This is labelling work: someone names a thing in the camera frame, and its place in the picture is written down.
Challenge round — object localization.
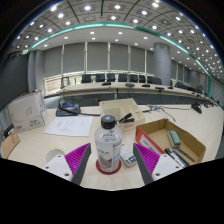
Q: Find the white mug with yellow handle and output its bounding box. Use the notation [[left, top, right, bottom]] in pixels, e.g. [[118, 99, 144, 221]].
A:
[[44, 146, 67, 165]]

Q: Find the row of black office chairs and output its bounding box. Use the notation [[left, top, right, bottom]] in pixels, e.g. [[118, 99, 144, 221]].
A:
[[80, 73, 205, 95]]

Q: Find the clear black-capped drink bottle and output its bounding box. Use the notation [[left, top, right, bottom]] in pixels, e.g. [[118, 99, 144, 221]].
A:
[[94, 114, 124, 174]]

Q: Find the small white calculator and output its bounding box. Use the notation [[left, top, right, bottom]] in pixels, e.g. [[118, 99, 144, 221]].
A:
[[119, 143, 138, 168]]

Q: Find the group of round ceiling lights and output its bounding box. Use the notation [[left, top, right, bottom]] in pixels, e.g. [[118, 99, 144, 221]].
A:
[[12, 0, 224, 82]]

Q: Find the black marker pen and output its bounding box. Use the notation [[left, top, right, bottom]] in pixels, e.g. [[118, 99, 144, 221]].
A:
[[176, 146, 196, 164], [163, 147, 186, 168]]

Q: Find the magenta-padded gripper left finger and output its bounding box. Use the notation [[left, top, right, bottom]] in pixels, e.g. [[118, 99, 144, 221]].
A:
[[43, 142, 92, 186]]

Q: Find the white printed paper sheet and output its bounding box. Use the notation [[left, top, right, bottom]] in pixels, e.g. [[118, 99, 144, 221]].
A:
[[43, 115, 95, 138]]

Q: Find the black power adapter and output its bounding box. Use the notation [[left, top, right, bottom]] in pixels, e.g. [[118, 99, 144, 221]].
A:
[[2, 123, 15, 138]]

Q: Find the cardboard box with red label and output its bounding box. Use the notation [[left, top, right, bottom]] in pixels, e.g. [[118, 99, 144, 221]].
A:
[[134, 118, 207, 166]]

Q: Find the green whiteboard eraser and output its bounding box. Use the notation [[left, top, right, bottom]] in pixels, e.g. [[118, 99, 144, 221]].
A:
[[167, 129, 182, 149]]

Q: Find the white printed paper carton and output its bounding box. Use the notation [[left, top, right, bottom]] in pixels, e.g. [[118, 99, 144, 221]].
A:
[[7, 89, 49, 135]]

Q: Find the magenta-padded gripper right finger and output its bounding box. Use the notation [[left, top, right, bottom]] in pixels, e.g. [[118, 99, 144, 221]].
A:
[[132, 142, 184, 186]]

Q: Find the flat round red coaster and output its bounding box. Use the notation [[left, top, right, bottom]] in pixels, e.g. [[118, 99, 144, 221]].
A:
[[95, 159, 123, 176]]

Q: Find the brown kraft paper envelope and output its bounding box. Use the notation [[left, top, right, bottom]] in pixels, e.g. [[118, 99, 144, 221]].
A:
[[0, 132, 21, 160]]

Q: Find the thin black cable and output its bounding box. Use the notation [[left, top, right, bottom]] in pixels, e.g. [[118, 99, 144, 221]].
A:
[[147, 104, 177, 123]]

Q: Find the cream compartment organiser box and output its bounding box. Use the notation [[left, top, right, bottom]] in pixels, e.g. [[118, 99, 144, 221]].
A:
[[98, 97, 147, 133]]

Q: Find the black desk telephone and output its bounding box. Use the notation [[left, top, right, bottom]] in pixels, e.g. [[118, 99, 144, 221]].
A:
[[55, 97, 82, 117]]

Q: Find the black table microphone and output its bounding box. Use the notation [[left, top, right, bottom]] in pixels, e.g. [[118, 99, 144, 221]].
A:
[[191, 102, 204, 115]]

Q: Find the long curved conference desk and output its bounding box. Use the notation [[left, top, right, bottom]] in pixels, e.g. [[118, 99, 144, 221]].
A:
[[59, 81, 215, 105]]

